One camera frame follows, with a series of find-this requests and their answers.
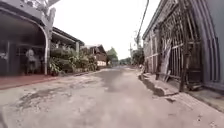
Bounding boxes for building with arched porch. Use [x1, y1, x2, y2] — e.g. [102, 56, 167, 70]
[0, 0, 61, 77]

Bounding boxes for raised concrete pavement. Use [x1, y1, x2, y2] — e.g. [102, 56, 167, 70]
[138, 69, 224, 114]

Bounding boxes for grey concrete road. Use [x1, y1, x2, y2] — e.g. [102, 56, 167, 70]
[0, 65, 224, 128]

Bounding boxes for red paved forecourt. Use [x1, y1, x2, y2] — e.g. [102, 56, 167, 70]
[0, 73, 60, 91]

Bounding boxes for grey wall with dark slits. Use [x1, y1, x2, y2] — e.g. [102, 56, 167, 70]
[191, 0, 224, 92]

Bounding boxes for wooden slat fence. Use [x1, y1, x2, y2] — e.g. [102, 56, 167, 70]
[142, 0, 205, 93]

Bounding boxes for distant green tree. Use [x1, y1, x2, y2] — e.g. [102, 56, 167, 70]
[106, 46, 120, 66]

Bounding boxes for house with brown roof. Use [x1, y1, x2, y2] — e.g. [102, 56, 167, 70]
[80, 44, 108, 69]

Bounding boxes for building with dark roof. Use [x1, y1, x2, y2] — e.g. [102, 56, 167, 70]
[49, 26, 86, 54]

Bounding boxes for overhead wires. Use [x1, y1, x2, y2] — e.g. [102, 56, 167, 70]
[134, 0, 151, 44]

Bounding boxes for dark green bush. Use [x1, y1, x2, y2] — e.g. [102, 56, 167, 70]
[131, 48, 145, 66]

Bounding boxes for green bushes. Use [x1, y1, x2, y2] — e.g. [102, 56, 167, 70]
[47, 46, 99, 76]

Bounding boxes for person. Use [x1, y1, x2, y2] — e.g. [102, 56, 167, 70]
[25, 47, 38, 75]

